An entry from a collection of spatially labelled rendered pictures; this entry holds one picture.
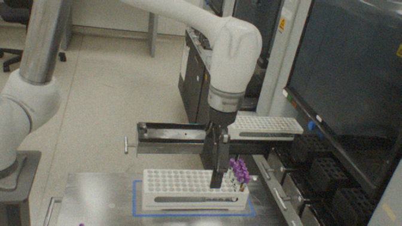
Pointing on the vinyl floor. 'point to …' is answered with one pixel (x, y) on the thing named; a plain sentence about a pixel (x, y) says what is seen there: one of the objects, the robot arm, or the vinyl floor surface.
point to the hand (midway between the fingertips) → (210, 168)
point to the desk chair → (21, 14)
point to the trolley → (109, 192)
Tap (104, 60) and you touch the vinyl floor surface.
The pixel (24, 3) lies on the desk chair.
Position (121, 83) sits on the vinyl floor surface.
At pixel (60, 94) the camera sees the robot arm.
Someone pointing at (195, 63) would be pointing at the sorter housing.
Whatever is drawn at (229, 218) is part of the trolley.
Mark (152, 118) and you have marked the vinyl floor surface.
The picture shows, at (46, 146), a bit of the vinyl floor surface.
